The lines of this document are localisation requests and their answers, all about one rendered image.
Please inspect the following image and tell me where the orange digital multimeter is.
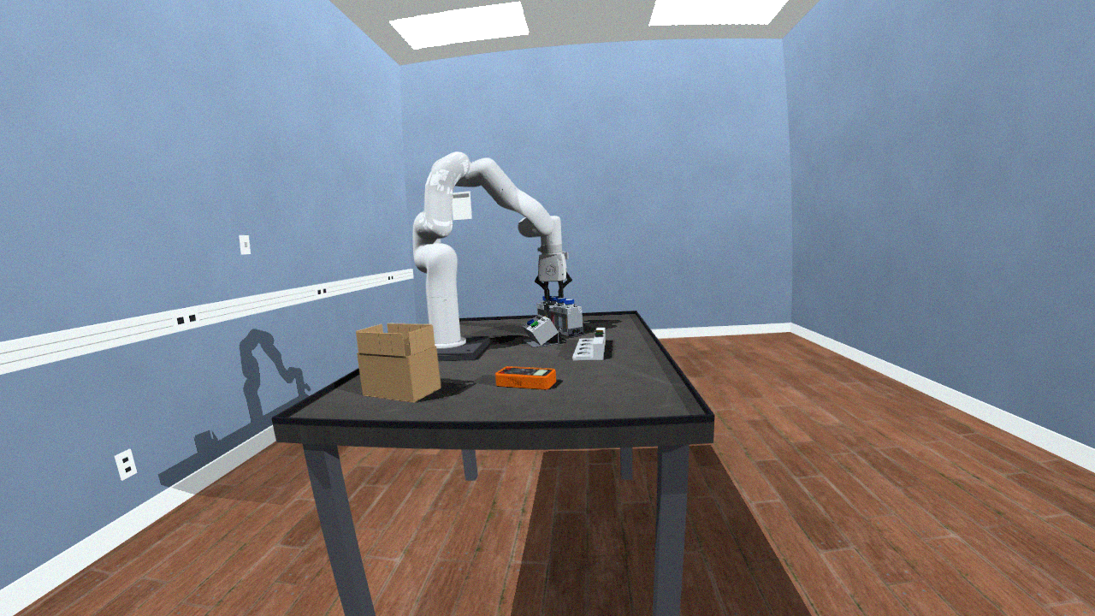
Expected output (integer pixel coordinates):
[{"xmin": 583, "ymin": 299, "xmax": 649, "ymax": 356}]
[{"xmin": 495, "ymin": 367, "xmax": 556, "ymax": 390}]

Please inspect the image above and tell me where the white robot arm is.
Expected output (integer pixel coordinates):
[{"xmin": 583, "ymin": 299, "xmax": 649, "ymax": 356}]
[{"xmin": 413, "ymin": 152, "xmax": 569, "ymax": 348}]

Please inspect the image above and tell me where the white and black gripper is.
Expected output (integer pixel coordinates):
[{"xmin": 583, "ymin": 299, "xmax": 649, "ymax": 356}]
[{"xmin": 535, "ymin": 252, "xmax": 572, "ymax": 301}]

